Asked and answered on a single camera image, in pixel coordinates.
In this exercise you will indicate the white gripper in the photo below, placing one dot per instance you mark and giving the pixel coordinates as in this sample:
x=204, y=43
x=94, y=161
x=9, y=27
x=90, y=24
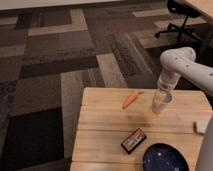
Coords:
x=167, y=81

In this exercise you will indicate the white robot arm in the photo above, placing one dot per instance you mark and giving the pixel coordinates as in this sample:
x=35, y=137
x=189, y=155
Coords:
x=181, y=62

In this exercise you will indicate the dark blue ceramic bowl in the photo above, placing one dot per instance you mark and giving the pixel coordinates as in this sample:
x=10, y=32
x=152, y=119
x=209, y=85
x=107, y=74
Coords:
x=163, y=157

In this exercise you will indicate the orange carrot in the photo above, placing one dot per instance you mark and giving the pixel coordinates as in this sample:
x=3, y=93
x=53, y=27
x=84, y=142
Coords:
x=131, y=99

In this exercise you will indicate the white sponge block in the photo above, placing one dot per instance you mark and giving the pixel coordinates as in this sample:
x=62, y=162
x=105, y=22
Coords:
x=200, y=126

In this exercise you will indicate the red black snack box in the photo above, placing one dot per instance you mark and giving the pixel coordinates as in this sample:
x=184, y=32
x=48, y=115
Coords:
x=133, y=140

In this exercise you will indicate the wooden desk corner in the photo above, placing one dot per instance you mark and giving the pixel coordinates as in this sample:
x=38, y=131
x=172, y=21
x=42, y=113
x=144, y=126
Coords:
x=205, y=7

